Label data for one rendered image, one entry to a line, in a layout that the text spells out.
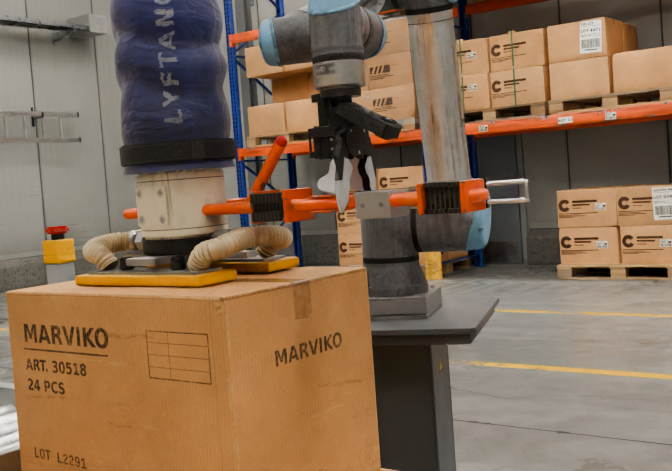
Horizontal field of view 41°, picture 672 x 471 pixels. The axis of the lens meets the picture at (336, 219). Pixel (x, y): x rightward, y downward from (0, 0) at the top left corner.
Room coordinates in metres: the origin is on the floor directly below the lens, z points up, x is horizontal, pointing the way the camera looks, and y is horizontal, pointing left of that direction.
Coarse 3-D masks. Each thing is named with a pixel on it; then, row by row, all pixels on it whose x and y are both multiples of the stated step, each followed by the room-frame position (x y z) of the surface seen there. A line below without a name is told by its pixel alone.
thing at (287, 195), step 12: (252, 192) 1.62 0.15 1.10; (264, 192) 1.65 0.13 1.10; (276, 192) 1.59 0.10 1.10; (288, 192) 1.59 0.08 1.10; (300, 192) 1.62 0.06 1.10; (252, 204) 1.62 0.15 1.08; (264, 204) 1.61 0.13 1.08; (276, 204) 1.59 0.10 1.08; (288, 204) 1.58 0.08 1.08; (252, 216) 1.61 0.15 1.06; (264, 216) 1.60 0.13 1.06; (276, 216) 1.58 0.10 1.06; (288, 216) 1.58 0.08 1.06; (300, 216) 1.61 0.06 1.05; (312, 216) 1.64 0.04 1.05
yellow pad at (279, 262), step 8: (256, 256) 1.82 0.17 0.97; (280, 256) 1.79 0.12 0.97; (168, 264) 1.88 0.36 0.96; (216, 264) 1.80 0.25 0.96; (224, 264) 1.79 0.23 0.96; (232, 264) 1.77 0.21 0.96; (240, 264) 1.76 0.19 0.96; (248, 264) 1.75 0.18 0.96; (256, 264) 1.74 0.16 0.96; (264, 264) 1.73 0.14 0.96; (272, 264) 1.73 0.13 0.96; (280, 264) 1.75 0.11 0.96; (288, 264) 1.77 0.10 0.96; (296, 264) 1.79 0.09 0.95
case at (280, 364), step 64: (64, 320) 1.66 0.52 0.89; (128, 320) 1.55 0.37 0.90; (192, 320) 1.46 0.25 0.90; (256, 320) 1.47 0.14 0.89; (320, 320) 1.61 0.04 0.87; (64, 384) 1.67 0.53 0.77; (128, 384) 1.56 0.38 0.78; (192, 384) 1.47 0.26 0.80; (256, 384) 1.46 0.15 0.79; (320, 384) 1.60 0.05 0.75; (64, 448) 1.68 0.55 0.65; (128, 448) 1.57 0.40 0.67; (192, 448) 1.47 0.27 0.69; (256, 448) 1.45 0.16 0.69; (320, 448) 1.59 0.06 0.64
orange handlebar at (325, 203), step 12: (408, 192) 1.50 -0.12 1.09; (480, 192) 1.39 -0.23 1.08; (216, 204) 1.70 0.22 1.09; (228, 204) 1.68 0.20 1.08; (240, 204) 1.66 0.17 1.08; (300, 204) 1.57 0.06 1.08; (312, 204) 1.56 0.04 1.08; (324, 204) 1.54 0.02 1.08; (336, 204) 1.53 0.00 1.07; (348, 204) 1.52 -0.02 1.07; (396, 204) 1.46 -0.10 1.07; (408, 204) 1.45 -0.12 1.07; (132, 216) 1.82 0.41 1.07
